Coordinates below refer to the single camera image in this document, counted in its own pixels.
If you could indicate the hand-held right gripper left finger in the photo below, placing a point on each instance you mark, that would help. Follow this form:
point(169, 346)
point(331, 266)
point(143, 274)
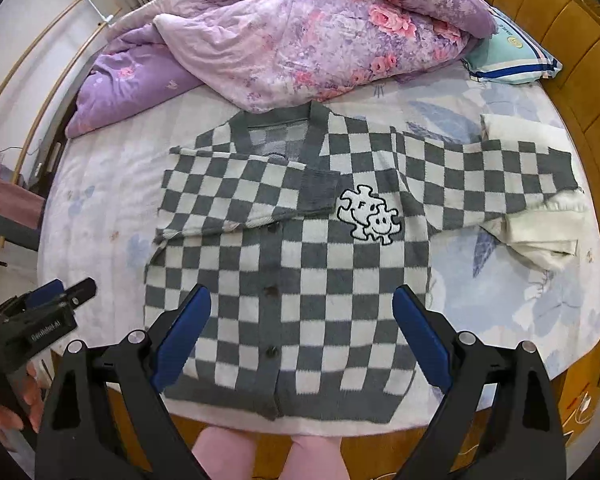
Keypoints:
point(185, 340)

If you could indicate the grey white checkered cardigan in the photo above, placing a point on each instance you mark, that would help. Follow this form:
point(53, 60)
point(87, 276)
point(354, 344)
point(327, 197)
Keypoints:
point(320, 260)

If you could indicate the person's left hand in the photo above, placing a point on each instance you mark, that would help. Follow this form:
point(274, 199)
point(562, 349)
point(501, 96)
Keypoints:
point(5, 417)

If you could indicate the white barre bracket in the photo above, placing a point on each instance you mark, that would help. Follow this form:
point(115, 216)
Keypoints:
point(96, 10)

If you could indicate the wooden bed headboard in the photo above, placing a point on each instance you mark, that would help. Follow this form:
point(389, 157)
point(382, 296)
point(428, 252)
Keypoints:
point(580, 60)

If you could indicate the cream white garment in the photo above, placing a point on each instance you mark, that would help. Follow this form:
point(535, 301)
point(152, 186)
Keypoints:
point(535, 240)

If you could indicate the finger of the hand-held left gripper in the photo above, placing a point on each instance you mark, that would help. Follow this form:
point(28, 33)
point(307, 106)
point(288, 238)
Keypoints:
point(81, 291)
point(47, 294)

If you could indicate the teal striped pillow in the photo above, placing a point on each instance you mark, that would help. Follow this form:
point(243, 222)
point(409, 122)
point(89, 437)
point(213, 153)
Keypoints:
point(510, 55)

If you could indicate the person's pink trousers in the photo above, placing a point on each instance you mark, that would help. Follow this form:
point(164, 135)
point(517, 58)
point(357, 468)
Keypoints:
point(220, 460)

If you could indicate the purple floral quilt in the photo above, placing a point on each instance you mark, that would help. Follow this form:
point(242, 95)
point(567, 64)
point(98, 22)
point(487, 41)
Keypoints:
point(305, 35)

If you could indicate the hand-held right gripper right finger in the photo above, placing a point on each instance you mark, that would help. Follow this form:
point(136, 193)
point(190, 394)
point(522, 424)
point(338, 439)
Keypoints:
point(422, 340)

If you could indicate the wooden wall barre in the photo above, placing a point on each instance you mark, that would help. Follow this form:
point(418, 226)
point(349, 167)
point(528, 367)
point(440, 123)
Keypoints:
point(27, 50)
point(47, 92)

